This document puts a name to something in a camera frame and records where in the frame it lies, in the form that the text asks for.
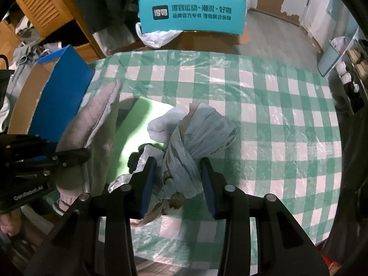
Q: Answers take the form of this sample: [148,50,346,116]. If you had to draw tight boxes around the grey-white garment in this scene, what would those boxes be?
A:
[109,103,237,227]

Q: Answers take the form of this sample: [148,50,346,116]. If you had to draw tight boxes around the grey fleece cloth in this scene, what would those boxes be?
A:
[52,80,122,215]

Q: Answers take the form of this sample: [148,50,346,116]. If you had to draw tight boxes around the person's left hand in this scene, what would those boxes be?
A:
[0,209,22,237]

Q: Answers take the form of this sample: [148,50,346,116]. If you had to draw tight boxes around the white card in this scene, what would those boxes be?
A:
[107,97,173,183]

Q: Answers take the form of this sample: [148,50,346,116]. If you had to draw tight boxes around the blue cardboard box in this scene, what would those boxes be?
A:
[8,46,94,142]

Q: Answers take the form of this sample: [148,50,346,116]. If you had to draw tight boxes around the green checkered tablecloth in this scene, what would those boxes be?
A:
[42,50,343,276]

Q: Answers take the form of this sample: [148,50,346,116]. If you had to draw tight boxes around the grey hoodie pile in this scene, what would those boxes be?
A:
[10,41,62,69]

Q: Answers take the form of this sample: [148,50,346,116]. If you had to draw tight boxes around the white plastic bag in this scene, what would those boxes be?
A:
[135,23,183,49]

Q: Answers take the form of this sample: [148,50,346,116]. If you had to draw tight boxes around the brown cardboard box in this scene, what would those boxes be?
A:
[110,30,251,55]

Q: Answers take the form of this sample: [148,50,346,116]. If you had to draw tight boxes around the wooden louvered wardrobe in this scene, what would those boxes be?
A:
[1,0,105,62]

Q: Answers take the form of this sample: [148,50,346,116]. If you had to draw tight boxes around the black hanging coat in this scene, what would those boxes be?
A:
[76,0,138,33]

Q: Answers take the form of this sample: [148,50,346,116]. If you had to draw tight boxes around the teal shoe box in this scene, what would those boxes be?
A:
[138,0,246,35]

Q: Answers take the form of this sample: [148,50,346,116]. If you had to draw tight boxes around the light blue bin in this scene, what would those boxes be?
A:
[317,36,345,77]

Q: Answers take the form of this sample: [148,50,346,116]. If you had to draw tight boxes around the shoe rack with shoes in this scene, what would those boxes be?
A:
[327,27,367,115]

